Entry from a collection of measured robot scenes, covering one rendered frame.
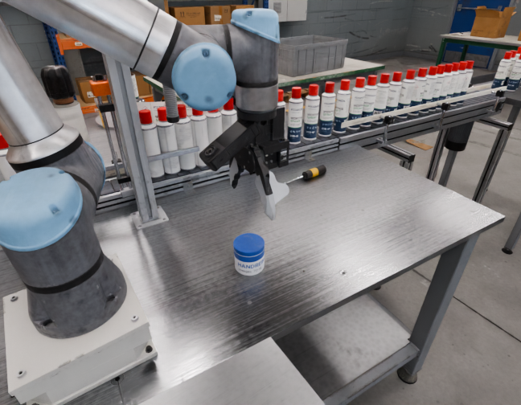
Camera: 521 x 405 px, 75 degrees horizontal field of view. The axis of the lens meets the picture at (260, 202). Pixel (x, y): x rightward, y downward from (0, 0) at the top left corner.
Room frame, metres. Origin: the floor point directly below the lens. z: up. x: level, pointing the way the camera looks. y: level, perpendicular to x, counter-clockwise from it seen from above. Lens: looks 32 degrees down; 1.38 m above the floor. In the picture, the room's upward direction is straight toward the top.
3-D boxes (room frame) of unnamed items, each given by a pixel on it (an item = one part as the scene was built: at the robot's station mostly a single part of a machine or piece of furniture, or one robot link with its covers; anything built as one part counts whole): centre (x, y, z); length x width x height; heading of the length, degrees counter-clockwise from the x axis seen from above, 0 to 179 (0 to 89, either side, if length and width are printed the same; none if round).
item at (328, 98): (1.29, -0.26, 0.98); 0.05 x 0.05 x 0.20
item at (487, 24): (5.37, -3.23, 0.97); 0.47 x 0.41 x 0.37; 120
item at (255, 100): (0.61, 0.01, 1.22); 0.08 x 0.08 x 0.05
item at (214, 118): (1.06, 0.15, 0.98); 0.05 x 0.05 x 0.20
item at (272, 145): (0.61, 0.00, 1.14); 0.09 x 0.08 x 0.12; 124
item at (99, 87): (0.86, 0.39, 1.05); 0.10 x 0.04 x 0.33; 30
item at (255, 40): (0.60, 0.01, 1.30); 0.09 x 0.08 x 0.11; 104
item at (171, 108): (0.89, 0.23, 1.18); 0.04 x 0.04 x 0.21
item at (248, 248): (0.59, 0.03, 0.86); 0.07 x 0.07 x 0.07
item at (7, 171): (0.78, 0.63, 0.98); 0.05 x 0.05 x 0.20
